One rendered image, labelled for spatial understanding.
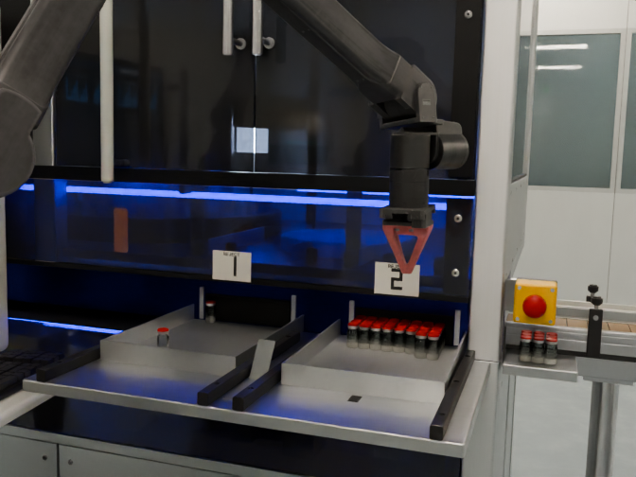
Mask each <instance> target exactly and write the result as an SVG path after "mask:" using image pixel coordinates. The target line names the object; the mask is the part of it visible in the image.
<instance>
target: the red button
mask: <svg viewBox="0 0 636 477"><path fill-rule="evenodd" d="M522 309H523V311H524V313H525V314H526V315H527V316H528V317H530V318H539V317H541V316H542V315H544V313H545V312H546V309H547V305H546V302H545V300H544V299H543V298H542V297H541V296H539V295H536V294H532V295H529V296H527V297H526V298H525V299H524V301H523V304H522Z"/></svg>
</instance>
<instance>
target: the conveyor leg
mask: <svg viewBox="0 0 636 477"><path fill-rule="evenodd" d="M583 380H589V381H592V397H591V410H590V424H589V436H588V449H587V463H586V476H585V477H612V472H613V459H614V447H615V435H616V422H617V410H618V397H619V385H620V384H623V385H630V386H633V383H634V382H633V381H624V380H608V379H599V378H591V377H583Z"/></svg>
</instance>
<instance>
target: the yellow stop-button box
mask: <svg viewBox="0 0 636 477"><path fill-rule="evenodd" d="M532 294H536V295H539V296H541V297H542V298H543V299H544V300H545V302H546V305H547V309H546V312H545V313H544V315H542V316H541V317H539V318H530V317H528V316H527V315H526V314H525V313H524V311H523V309H522V304H523V301H524V299H525V298H526V297H527V296H529V295H532ZM556 309H557V281H556V280H551V279H538V278H525V277H518V278H517V281H516V284H515V294H514V310H513V321H514V322H515V323H525V324H534V325H545V326H553V325H554V324H555V323H556Z"/></svg>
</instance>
